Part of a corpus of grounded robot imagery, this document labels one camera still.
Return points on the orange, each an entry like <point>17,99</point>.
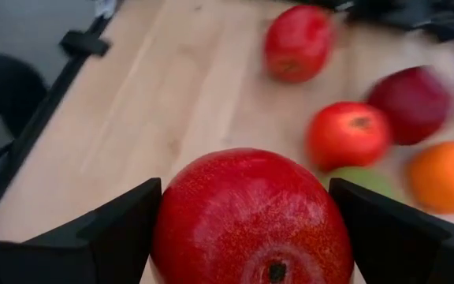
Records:
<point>445,175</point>

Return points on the green pear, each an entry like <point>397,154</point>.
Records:
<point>363,177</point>

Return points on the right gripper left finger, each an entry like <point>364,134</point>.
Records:
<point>93,252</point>

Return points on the black aluminium table frame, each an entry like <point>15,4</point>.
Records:
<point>34,132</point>

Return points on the small red apple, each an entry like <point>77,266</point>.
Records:
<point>347,134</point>

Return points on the dark red apple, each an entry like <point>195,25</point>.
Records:
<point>412,104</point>

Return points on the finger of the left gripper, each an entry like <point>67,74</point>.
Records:
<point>428,21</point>

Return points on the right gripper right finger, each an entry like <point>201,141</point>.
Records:
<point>408,252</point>

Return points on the large red apple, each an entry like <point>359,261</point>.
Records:
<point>250,217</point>

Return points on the silver aluminium strip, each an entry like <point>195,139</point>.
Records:
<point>105,6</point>

